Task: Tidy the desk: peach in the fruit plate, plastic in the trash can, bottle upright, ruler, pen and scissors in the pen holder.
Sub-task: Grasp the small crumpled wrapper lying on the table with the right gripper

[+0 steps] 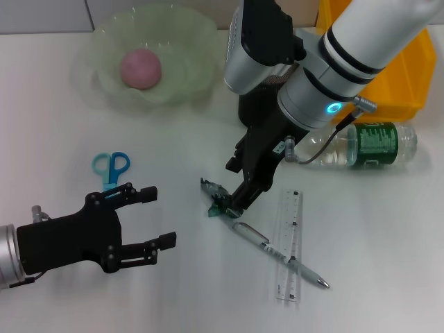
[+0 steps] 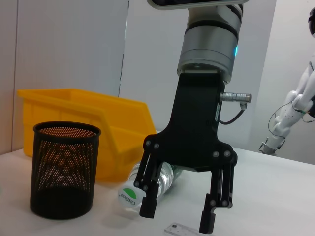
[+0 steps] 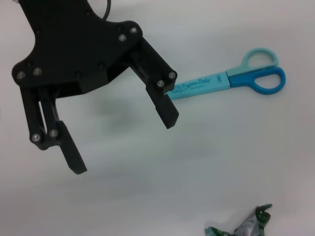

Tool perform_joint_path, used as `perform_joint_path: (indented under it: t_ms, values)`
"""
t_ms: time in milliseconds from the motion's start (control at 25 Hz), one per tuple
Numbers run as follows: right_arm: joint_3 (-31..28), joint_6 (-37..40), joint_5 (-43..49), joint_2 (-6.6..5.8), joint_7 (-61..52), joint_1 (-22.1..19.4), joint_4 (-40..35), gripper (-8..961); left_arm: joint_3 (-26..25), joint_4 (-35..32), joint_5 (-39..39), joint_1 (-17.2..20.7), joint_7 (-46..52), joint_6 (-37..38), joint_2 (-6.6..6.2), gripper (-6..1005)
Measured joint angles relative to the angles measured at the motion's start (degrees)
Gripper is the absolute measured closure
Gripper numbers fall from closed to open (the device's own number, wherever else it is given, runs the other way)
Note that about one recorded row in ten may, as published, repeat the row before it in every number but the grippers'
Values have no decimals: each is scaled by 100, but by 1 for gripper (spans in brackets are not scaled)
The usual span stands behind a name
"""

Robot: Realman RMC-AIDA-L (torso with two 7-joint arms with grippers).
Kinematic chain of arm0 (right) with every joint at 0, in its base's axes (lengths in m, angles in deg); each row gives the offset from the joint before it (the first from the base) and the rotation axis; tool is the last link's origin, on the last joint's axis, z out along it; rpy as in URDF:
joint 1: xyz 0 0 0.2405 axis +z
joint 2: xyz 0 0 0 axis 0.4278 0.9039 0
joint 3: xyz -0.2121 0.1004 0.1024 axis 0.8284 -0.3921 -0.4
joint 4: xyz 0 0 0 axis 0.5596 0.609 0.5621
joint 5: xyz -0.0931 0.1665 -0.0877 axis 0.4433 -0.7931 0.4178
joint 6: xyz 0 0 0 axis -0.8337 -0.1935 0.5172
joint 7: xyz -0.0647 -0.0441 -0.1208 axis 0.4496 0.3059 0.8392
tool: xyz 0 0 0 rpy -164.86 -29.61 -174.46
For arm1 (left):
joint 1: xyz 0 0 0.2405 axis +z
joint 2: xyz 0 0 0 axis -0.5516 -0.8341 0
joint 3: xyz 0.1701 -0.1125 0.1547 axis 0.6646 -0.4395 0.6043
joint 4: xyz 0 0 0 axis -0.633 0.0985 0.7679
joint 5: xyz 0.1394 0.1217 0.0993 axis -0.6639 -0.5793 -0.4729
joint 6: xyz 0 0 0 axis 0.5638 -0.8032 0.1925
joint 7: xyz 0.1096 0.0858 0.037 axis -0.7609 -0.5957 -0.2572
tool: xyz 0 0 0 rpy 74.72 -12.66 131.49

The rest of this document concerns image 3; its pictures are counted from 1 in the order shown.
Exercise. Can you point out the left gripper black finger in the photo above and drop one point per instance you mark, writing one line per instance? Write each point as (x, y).
(165, 108)
(71, 152)

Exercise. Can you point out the green plastic wrapper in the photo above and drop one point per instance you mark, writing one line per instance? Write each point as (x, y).
(251, 223)

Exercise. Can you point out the blue and teal scissors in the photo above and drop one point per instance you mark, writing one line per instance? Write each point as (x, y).
(204, 84)

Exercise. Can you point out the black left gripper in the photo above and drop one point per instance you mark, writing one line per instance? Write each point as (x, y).
(69, 49)

